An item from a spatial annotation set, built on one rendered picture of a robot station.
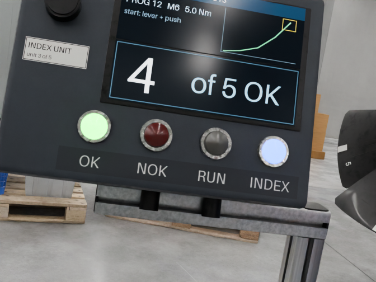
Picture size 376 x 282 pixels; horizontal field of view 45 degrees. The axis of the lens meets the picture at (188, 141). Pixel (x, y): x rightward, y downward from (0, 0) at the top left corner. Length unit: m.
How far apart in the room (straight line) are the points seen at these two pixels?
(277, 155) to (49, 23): 0.21
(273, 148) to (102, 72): 0.15
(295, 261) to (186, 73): 0.23
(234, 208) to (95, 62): 0.20
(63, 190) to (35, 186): 0.20
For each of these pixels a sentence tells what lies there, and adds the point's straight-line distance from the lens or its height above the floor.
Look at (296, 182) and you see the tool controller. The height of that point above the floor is 1.09.
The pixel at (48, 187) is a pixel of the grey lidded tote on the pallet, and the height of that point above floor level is 0.22.
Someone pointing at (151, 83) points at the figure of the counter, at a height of 1.16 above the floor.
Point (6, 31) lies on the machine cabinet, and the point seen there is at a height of 1.42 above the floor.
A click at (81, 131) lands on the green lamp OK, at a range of 0.37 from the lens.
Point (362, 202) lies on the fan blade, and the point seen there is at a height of 0.97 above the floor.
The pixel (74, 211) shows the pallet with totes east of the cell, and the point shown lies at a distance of 3.43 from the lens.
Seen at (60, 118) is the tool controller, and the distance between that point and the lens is 0.38.
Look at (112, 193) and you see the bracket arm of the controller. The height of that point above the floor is 1.05.
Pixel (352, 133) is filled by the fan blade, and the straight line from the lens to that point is 1.31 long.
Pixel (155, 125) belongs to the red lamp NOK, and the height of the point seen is 1.12.
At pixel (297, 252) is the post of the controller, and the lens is 0.50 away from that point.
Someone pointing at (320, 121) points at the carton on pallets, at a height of 0.71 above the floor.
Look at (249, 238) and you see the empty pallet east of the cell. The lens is 3.60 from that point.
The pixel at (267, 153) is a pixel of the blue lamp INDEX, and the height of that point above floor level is 1.11.
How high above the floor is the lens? 1.17
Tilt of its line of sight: 8 degrees down
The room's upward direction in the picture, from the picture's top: 9 degrees clockwise
